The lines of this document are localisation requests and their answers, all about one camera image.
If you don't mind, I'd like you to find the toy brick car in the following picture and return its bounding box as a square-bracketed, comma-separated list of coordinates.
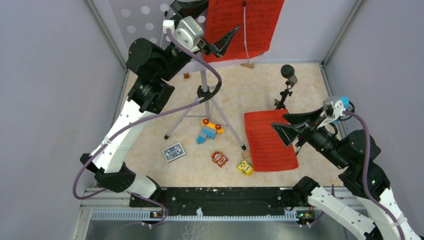
[196, 118, 224, 144]

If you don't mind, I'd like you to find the red sheet music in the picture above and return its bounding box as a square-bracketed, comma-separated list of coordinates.
[203, 0, 284, 63]
[244, 109, 299, 172]

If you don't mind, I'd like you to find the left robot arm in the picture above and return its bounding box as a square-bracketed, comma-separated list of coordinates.
[80, 0, 240, 207]

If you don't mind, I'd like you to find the blue playing card deck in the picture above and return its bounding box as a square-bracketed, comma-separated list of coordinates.
[162, 142, 186, 163]

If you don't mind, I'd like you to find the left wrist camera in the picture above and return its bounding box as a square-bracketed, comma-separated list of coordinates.
[162, 16, 205, 53]

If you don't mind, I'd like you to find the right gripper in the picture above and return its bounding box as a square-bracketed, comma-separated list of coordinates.
[270, 105, 349, 169]

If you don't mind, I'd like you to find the wooden wedge block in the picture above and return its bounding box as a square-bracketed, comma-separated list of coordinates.
[240, 62, 255, 69]

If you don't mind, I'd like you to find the red owl toy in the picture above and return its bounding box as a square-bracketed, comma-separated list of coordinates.
[211, 150, 229, 168]

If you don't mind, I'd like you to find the blue microphone with tripod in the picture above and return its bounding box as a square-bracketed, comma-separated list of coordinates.
[318, 96, 355, 135]

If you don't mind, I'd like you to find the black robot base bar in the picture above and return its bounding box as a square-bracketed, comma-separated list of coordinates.
[150, 176, 319, 217]

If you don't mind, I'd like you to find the black microphone tripod stand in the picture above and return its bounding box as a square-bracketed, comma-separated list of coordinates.
[274, 64, 298, 110]

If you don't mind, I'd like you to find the wooden block lower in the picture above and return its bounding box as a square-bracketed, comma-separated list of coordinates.
[241, 150, 252, 159]

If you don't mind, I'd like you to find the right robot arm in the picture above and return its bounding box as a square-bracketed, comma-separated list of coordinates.
[271, 108, 423, 240]

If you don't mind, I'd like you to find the yellow owl toy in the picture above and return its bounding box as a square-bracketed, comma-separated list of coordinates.
[236, 159, 254, 176]

